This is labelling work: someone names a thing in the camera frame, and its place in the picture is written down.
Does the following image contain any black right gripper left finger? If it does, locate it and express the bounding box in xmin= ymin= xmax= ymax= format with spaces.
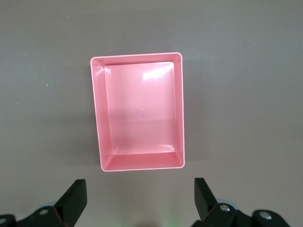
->
xmin=0 ymin=179 xmax=88 ymax=227

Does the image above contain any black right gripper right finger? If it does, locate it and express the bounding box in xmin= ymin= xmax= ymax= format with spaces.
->
xmin=191 ymin=178 xmax=289 ymax=227

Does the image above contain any pink plastic box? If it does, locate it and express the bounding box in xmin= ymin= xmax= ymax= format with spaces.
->
xmin=89 ymin=52 xmax=185 ymax=172

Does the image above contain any brown table cover sheet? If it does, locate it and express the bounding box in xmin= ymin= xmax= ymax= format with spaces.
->
xmin=0 ymin=0 xmax=303 ymax=227

